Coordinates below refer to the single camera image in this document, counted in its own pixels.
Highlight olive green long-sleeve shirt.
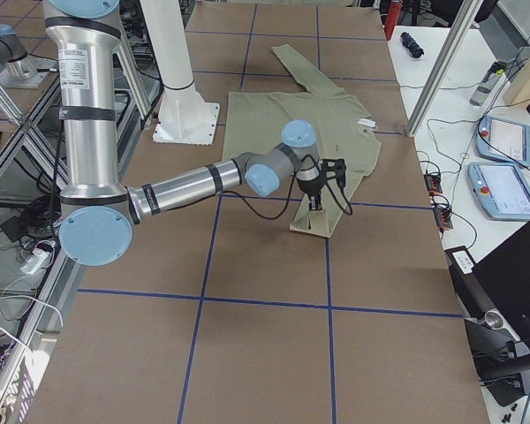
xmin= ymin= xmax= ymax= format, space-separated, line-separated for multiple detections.
xmin=222 ymin=44 xmax=384 ymax=240

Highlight blue teach pendant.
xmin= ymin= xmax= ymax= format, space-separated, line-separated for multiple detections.
xmin=475 ymin=115 xmax=530 ymax=167
xmin=467 ymin=163 xmax=530 ymax=221

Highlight white Miniso hang tag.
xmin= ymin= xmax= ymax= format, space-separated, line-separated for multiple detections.
xmin=357 ymin=117 xmax=378 ymax=132

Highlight near blue teach pendant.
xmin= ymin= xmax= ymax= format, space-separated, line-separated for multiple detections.
xmin=467 ymin=163 xmax=530 ymax=221

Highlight red cylinder tube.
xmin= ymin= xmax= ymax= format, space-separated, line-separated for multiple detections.
xmin=383 ymin=0 xmax=402 ymax=41

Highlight orange black connector board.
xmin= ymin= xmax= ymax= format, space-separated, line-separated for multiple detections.
xmin=423 ymin=172 xmax=453 ymax=234

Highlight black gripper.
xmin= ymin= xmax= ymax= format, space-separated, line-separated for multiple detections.
xmin=299 ymin=159 xmax=346 ymax=211

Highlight black laptop computer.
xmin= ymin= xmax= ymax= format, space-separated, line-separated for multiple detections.
xmin=445 ymin=220 xmax=530 ymax=381

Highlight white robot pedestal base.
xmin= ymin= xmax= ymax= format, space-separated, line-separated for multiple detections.
xmin=140 ymin=0 xmax=220 ymax=146

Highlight far blue teach pendant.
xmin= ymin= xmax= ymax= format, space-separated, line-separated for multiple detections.
xmin=475 ymin=115 xmax=530 ymax=167

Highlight grey aluminium frame post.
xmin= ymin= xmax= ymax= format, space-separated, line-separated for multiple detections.
xmin=405 ymin=0 xmax=483 ymax=137

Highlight white power strip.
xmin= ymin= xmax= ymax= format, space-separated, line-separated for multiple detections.
xmin=19 ymin=247 xmax=53 ymax=275

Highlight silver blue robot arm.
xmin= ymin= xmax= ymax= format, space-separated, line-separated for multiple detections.
xmin=43 ymin=1 xmax=345 ymax=266

